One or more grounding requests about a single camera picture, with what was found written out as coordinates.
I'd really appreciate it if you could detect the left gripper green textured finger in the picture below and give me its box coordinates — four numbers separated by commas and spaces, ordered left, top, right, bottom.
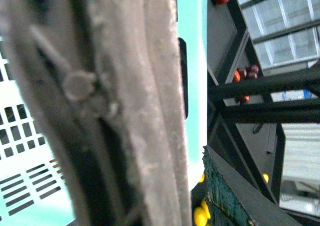
202, 146, 300, 226

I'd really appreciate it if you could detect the light blue plastic basket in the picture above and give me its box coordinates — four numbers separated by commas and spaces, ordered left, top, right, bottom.
0, 0, 207, 225

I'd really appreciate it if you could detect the pile of yellow lemons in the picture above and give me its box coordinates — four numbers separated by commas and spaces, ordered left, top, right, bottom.
192, 173, 211, 226

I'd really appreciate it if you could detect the black shelf frame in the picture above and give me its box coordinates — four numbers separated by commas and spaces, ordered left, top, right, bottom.
206, 0, 320, 204

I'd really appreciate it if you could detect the brown basket handle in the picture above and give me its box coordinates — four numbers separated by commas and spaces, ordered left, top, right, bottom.
0, 0, 192, 225

